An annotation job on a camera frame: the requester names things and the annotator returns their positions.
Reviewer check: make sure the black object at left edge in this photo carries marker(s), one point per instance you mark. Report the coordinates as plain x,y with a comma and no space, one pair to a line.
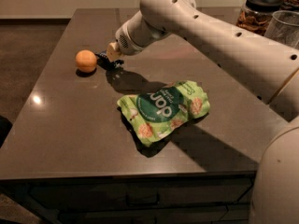
5,127

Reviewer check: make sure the dark drawer handle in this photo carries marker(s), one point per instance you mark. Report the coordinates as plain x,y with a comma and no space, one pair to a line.
142,201

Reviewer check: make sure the dark blue rxbar wrapper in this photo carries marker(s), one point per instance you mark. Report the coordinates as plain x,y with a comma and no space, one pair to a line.
104,62

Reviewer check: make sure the clear glass bowl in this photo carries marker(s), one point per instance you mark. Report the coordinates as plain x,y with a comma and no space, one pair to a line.
284,28

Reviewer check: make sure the glass jar with black lid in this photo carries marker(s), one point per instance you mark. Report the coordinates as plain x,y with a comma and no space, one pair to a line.
255,15

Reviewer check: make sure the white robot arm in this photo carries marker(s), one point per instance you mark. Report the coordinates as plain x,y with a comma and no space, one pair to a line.
268,69

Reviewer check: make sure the green snack bag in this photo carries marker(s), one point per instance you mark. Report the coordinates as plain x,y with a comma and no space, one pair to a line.
154,116

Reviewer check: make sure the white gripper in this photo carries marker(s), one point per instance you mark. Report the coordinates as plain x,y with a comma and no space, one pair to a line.
128,45

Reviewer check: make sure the orange fruit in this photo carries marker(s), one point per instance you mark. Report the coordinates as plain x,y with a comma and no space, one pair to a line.
86,61

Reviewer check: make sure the dark cabinet drawer front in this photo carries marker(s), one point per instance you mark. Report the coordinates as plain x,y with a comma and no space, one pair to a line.
112,196

